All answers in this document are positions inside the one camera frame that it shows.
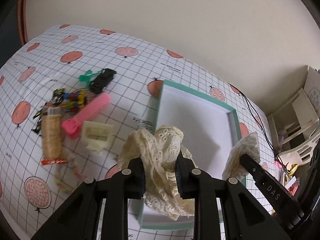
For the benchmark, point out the black patterned candy wrapper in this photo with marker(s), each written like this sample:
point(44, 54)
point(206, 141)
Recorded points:
point(56, 100)

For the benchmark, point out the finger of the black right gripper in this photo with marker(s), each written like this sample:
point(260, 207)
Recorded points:
point(253, 168)

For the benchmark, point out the cream plastic hair clip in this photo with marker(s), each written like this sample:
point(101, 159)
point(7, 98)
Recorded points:
point(96, 136)

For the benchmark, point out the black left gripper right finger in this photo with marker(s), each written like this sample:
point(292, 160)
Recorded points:
point(194, 183)

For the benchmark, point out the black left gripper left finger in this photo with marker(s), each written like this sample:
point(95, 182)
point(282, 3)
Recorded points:
point(129, 183)

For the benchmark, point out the white wooden shelf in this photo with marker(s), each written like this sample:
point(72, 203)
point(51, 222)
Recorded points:
point(294, 126)

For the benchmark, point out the cream lace scrunchie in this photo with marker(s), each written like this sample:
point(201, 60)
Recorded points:
point(159, 152)

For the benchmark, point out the black toy car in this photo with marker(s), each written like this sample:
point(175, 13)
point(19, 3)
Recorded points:
point(102, 80)

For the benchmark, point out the pomegranate grid tablecloth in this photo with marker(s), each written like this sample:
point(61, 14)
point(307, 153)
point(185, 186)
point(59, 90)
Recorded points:
point(33, 194)

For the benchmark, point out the colourful plastic clips bundle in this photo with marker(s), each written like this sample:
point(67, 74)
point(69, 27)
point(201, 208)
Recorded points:
point(74, 102)

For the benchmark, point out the biscuit snack packet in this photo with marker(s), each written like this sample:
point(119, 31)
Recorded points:
point(51, 135)

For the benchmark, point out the cotton swabs plastic bag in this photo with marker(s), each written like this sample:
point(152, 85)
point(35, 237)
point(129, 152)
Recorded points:
point(247, 145)

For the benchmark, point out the teal shallow box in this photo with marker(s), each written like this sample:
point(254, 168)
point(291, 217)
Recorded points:
point(210, 126)

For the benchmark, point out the pink hair roller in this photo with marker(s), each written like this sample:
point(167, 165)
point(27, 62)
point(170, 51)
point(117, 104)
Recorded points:
point(73, 126)

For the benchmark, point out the green plastic toy figure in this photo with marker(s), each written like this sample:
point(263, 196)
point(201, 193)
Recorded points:
point(88, 77)

